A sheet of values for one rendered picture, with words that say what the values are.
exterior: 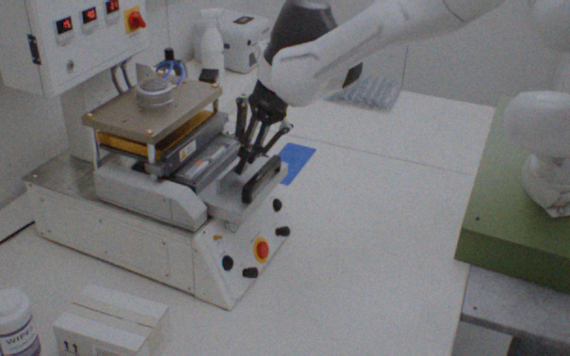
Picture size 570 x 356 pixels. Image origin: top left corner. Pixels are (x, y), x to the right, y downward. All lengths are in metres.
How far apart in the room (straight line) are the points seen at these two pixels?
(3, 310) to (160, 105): 0.50
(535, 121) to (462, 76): 2.61
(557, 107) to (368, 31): 0.38
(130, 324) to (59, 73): 0.51
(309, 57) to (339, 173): 0.85
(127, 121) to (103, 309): 0.38
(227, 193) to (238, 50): 1.04
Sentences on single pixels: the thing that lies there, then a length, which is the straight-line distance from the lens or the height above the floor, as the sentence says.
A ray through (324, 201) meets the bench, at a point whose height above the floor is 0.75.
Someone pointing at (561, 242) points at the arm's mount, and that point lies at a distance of 1.46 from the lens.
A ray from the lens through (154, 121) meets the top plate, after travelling 1.26.
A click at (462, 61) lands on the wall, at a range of 3.68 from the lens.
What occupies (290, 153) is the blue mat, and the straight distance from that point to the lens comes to 1.84.
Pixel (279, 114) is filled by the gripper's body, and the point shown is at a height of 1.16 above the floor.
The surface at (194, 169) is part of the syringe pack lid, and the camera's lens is 1.28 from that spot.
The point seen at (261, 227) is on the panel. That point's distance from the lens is 1.40.
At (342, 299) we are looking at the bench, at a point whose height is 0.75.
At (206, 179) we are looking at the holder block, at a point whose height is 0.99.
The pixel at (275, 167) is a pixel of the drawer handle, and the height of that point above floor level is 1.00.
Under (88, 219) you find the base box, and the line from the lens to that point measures 1.40.
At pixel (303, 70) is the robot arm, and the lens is 0.95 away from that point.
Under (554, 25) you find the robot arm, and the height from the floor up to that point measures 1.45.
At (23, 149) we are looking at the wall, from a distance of 1.75.
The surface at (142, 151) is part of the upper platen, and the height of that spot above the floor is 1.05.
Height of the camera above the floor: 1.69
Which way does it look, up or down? 33 degrees down
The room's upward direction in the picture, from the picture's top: 2 degrees clockwise
